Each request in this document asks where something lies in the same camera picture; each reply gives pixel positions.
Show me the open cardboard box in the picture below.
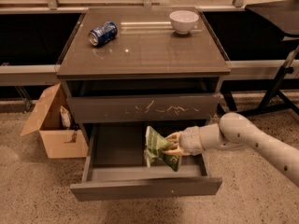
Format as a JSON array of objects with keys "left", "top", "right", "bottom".
[{"left": 21, "top": 84, "right": 88, "bottom": 159}]

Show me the blue soda can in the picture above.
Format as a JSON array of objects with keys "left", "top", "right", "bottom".
[{"left": 89, "top": 21, "right": 118, "bottom": 47}]

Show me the green jalapeno chip bag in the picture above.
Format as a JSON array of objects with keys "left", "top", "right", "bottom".
[{"left": 144, "top": 126, "right": 181, "bottom": 172}]

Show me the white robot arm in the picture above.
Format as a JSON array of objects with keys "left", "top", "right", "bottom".
[{"left": 165, "top": 113, "right": 299, "bottom": 186}]

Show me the black folding table stand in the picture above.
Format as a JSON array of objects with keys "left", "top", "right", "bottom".
[{"left": 207, "top": 0, "right": 299, "bottom": 116}]

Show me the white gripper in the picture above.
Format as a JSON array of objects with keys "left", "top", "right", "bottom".
[{"left": 164, "top": 126, "right": 204, "bottom": 157}]

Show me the white ceramic bowl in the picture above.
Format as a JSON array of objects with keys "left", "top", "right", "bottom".
[{"left": 169, "top": 10, "right": 199, "bottom": 34}]

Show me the open grey middle drawer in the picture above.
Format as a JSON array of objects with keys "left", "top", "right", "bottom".
[{"left": 70, "top": 121, "right": 222, "bottom": 201}]

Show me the metal window railing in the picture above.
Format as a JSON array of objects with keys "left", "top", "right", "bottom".
[{"left": 0, "top": 0, "right": 282, "bottom": 86}]

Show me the closed grey top drawer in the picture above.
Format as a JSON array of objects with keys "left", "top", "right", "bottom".
[{"left": 67, "top": 93, "right": 220, "bottom": 123}]

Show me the snack bag in box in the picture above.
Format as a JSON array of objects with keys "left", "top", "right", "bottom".
[{"left": 60, "top": 106, "right": 72, "bottom": 130}]

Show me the grey drawer cabinet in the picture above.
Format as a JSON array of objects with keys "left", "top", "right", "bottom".
[{"left": 58, "top": 7, "right": 230, "bottom": 138}]

